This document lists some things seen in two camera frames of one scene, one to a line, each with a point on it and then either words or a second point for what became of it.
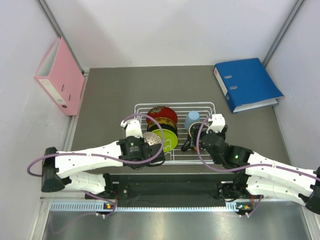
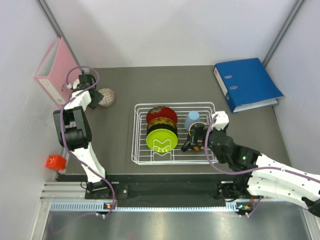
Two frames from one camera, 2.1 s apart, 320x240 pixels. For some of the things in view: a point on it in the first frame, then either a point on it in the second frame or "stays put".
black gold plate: x=166 y=123 stays put
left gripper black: x=141 y=140 -> x=98 y=97
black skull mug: x=193 y=131 stays put
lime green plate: x=170 y=139 stays put
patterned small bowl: x=151 y=138 -> x=108 y=97
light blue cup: x=192 y=117 stays put
